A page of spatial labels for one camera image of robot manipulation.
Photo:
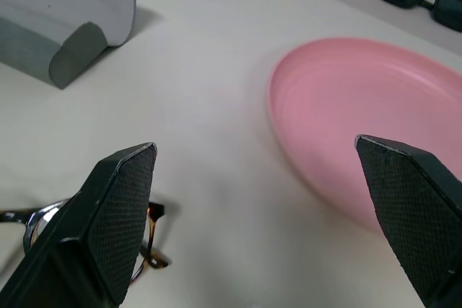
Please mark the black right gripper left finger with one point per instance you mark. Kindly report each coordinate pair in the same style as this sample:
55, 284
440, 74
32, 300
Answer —
108, 221

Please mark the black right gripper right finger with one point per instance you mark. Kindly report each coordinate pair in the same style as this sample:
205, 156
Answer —
415, 207

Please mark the tortoiseshell eyeglasses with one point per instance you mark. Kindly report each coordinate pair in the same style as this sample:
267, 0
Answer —
153, 232

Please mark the pink round plate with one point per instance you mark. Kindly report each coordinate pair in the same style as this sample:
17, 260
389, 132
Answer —
361, 106

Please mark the grey open glasses case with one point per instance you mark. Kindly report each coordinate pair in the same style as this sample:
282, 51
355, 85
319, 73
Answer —
61, 8

